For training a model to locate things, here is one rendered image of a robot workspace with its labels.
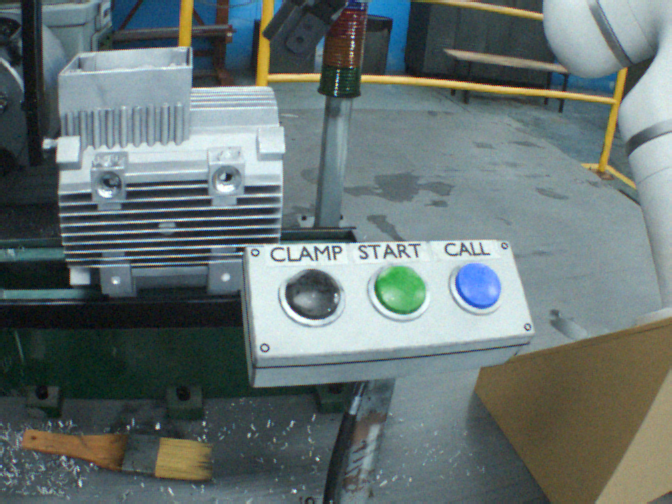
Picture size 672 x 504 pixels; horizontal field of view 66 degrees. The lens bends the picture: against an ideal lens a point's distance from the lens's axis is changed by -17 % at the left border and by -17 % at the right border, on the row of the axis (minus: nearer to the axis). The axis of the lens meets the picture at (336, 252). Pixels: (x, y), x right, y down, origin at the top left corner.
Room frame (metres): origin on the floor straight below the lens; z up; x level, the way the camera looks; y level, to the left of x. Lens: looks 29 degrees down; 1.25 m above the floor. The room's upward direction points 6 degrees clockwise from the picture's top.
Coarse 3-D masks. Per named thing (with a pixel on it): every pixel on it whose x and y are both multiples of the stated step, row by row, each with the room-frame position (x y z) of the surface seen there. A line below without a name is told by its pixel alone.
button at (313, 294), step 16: (304, 272) 0.29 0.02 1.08; (320, 272) 0.29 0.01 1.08; (288, 288) 0.28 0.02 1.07; (304, 288) 0.28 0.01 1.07; (320, 288) 0.28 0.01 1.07; (336, 288) 0.28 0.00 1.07; (288, 304) 0.27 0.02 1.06; (304, 304) 0.27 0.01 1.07; (320, 304) 0.27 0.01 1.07; (336, 304) 0.28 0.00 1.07
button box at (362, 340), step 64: (256, 256) 0.30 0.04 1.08; (320, 256) 0.31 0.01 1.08; (384, 256) 0.31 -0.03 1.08; (448, 256) 0.32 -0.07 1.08; (512, 256) 0.34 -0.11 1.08; (256, 320) 0.26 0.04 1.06; (320, 320) 0.27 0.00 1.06; (384, 320) 0.28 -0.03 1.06; (448, 320) 0.29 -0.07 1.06; (512, 320) 0.29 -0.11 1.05; (256, 384) 0.27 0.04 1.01
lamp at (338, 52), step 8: (328, 40) 0.85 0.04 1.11; (336, 40) 0.85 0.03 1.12; (344, 40) 0.84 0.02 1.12; (352, 40) 0.85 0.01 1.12; (360, 40) 0.86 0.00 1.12; (328, 48) 0.85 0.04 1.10; (336, 48) 0.85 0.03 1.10; (344, 48) 0.84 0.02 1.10; (352, 48) 0.85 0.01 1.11; (360, 48) 0.86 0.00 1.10; (328, 56) 0.85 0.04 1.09; (336, 56) 0.85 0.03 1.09; (344, 56) 0.84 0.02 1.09; (352, 56) 0.85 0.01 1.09; (360, 56) 0.86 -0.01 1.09; (328, 64) 0.85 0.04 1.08; (336, 64) 0.85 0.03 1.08; (344, 64) 0.84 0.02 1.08; (352, 64) 0.85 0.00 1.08; (360, 64) 0.86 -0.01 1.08
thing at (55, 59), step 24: (0, 24) 0.71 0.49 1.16; (0, 48) 0.66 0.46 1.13; (48, 48) 0.76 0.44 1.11; (0, 72) 0.66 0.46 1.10; (48, 72) 0.72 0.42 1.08; (0, 96) 0.64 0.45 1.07; (48, 96) 0.69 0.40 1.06; (0, 120) 0.66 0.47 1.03; (24, 120) 0.67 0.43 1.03; (48, 120) 0.68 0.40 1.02; (0, 144) 0.65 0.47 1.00; (24, 144) 0.67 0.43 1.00; (0, 168) 0.65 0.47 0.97; (24, 168) 0.67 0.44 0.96; (0, 192) 0.66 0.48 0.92
